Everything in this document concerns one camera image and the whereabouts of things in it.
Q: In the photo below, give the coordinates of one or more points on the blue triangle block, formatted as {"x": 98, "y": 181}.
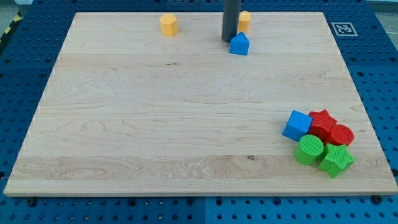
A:
{"x": 239, "y": 44}

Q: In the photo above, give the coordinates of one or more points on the blue cube block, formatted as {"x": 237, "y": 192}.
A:
{"x": 297, "y": 125}

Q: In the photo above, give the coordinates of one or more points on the red star block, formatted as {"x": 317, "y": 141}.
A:
{"x": 321, "y": 123}

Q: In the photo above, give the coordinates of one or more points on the green star block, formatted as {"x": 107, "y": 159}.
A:
{"x": 335, "y": 159}

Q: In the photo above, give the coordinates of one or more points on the wooden board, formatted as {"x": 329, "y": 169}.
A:
{"x": 129, "y": 112}

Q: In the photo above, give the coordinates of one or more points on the yellow hexagon block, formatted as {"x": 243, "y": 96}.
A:
{"x": 168, "y": 24}

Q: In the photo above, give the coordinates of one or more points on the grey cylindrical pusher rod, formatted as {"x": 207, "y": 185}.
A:
{"x": 230, "y": 23}

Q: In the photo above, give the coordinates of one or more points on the yellow block behind rod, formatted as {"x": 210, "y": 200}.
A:
{"x": 244, "y": 22}

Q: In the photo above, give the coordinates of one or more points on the green cylinder block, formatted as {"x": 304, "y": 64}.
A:
{"x": 308, "y": 150}

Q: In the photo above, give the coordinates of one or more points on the red cylinder block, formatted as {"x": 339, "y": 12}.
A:
{"x": 339, "y": 135}

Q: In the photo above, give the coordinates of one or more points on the white fiducial marker tag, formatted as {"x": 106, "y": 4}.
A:
{"x": 344, "y": 29}

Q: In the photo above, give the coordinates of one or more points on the black bolt front left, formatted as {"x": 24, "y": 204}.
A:
{"x": 31, "y": 202}

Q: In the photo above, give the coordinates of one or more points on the black bolt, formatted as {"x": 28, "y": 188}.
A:
{"x": 377, "y": 199}
{"x": 31, "y": 202}

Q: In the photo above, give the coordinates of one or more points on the black bolt front right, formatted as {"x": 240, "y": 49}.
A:
{"x": 377, "y": 199}

